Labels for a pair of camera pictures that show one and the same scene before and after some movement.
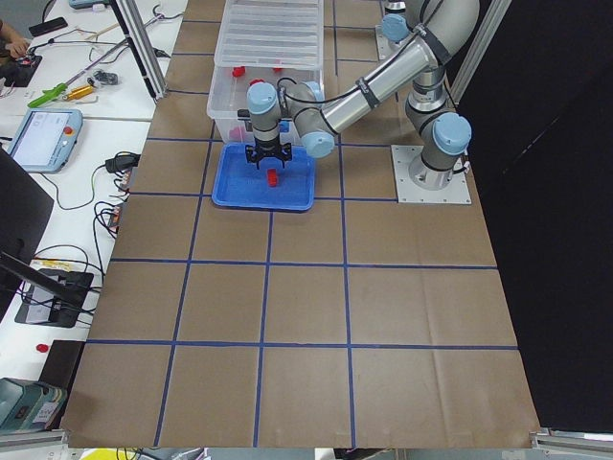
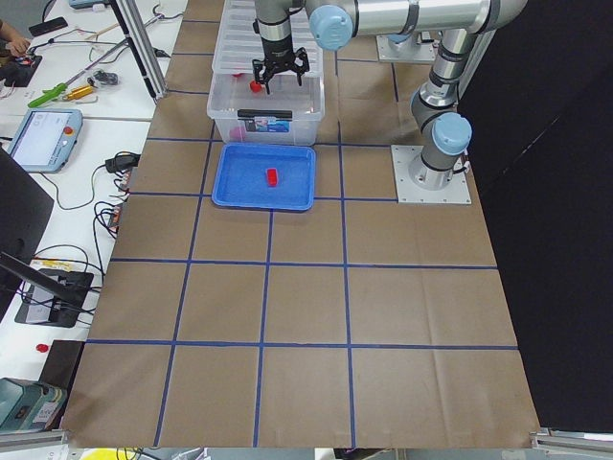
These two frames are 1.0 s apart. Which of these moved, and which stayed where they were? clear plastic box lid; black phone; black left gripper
Moved: black left gripper
Stayed: black phone; clear plastic box lid
